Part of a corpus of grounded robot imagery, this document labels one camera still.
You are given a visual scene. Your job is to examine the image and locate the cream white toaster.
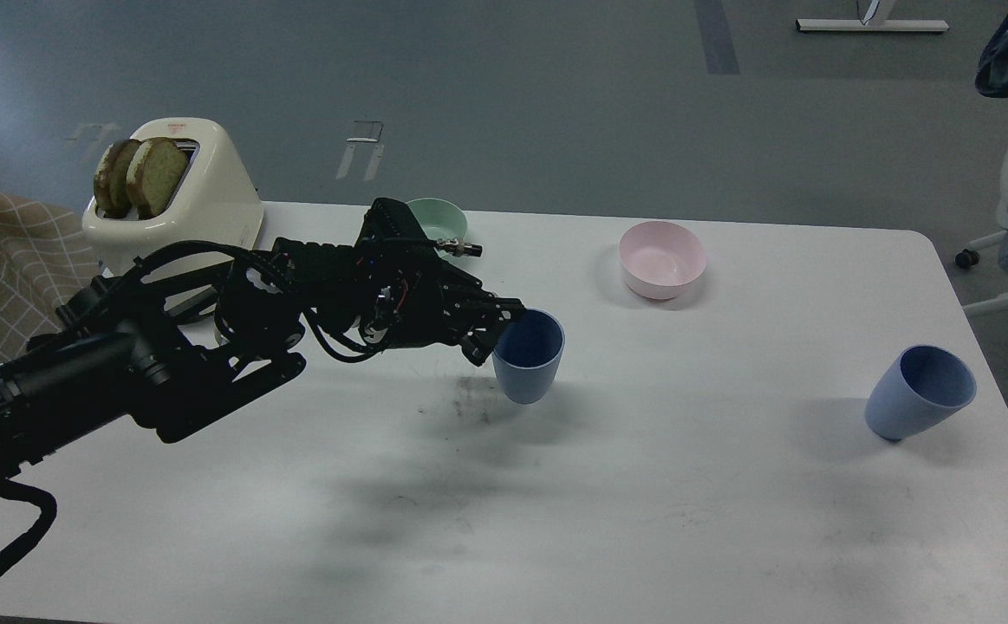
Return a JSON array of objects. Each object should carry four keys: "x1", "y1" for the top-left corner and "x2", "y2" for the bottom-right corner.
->
[{"x1": 82, "y1": 117, "x2": 264, "y2": 276}]

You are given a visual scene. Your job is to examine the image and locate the toast slice left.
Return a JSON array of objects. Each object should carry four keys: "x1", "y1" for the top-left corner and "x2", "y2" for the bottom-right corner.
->
[{"x1": 93, "y1": 139, "x2": 140, "y2": 218}]

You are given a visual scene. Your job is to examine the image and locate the toast slice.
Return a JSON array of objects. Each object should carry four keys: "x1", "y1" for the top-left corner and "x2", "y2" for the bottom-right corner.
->
[
  {"x1": 93, "y1": 139, "x2": 140, "y2": 218},
  {"x1": 126, "y1": 137, "x2": 188, "y2": 220}
]

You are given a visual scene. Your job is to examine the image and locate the green bowl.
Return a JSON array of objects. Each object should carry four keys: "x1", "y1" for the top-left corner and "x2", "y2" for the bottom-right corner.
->
[{"x1": 406, "y1": 198, "x2": 468, "y2": 238}]

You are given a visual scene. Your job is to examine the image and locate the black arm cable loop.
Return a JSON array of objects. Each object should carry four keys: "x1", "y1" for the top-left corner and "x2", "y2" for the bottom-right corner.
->
[{"x1": 0, "y1": 478, "x2": 58, "y2": 603}]

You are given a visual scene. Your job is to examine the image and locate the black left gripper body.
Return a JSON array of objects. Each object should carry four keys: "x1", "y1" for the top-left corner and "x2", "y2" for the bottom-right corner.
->
[{"x1": 356, "y1": 198, "x2": 491, "y2": 352}]

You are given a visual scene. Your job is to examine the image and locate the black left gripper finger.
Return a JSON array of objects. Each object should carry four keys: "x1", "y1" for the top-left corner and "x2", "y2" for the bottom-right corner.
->
[{"x1": 458, "y1": 297, "x2": 526, "y2": 367}]

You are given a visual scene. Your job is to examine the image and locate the dark blue cup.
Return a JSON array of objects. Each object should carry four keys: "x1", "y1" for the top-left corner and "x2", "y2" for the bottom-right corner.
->
[{"x1": 492, "y1": 309, "x2": 566, "y2": 406}]

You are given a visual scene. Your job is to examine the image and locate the toast slice right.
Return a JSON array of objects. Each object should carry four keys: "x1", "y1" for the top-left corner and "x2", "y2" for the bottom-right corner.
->
[{"x1": 126, "y1": 137, "x2": 188, "y2": 220}]

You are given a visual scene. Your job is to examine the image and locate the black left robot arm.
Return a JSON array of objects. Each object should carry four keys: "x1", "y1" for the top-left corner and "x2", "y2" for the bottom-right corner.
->
[{"x1": 0, "y1": 198, "x2": 526, "y2": 497}]

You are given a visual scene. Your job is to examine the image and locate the light blue cup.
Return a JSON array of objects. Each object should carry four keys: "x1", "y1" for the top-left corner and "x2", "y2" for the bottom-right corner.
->
[{"x1": 864, "y1": 344, "x2": 978, "y2": 442}]

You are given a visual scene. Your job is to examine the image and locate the pink bowl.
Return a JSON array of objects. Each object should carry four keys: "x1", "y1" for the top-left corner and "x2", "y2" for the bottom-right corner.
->
[{"x1": 617, "y1": 220, "x2": 708, "y2": 301}]

